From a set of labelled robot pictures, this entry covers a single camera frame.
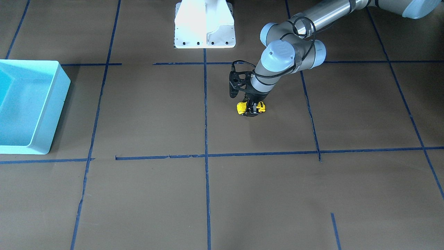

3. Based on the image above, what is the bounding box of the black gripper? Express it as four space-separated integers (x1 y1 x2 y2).
243 92 268 117

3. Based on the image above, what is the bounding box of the yellow beetle toy car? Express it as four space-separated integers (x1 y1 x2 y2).
237 101 266 117

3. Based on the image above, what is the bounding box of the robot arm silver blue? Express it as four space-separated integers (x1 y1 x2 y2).
229 0 439 117

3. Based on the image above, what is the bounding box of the white pillar with base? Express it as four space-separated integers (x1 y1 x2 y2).
173 0 236 49

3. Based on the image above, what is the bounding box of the light blue plastic bin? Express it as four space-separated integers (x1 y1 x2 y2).
0 59 71 155

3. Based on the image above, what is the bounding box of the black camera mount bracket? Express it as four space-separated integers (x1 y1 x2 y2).
229 70 253 98

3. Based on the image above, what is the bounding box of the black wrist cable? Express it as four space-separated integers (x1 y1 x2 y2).
231 17 316 79

